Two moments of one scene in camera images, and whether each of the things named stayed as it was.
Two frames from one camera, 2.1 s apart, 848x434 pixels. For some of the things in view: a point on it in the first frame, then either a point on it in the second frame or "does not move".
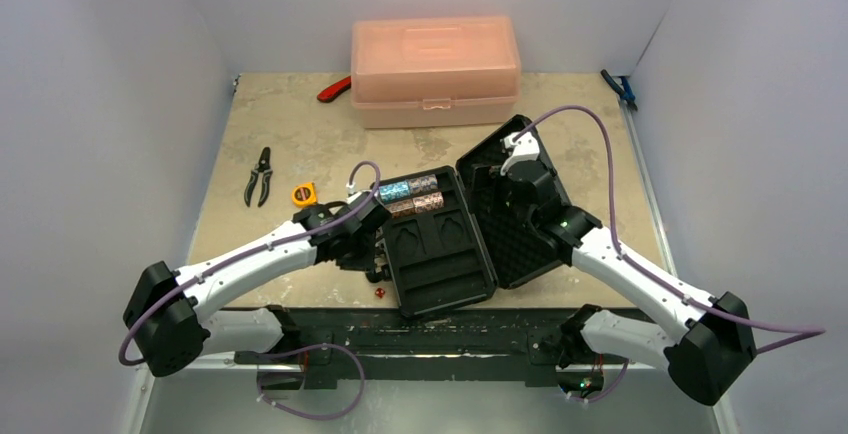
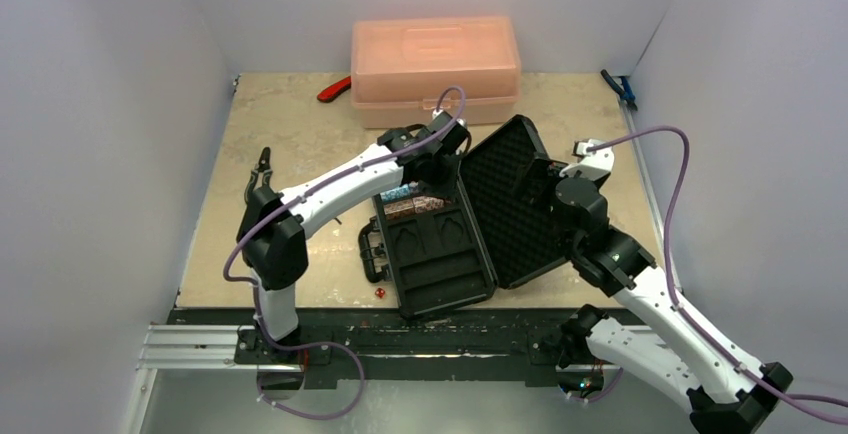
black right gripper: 523,175 → 538,175
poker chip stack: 429,202 does not move
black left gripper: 364,263 → 453,161
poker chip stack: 400,208 does not move
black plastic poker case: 461,254 does not move
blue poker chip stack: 395,190 does not move
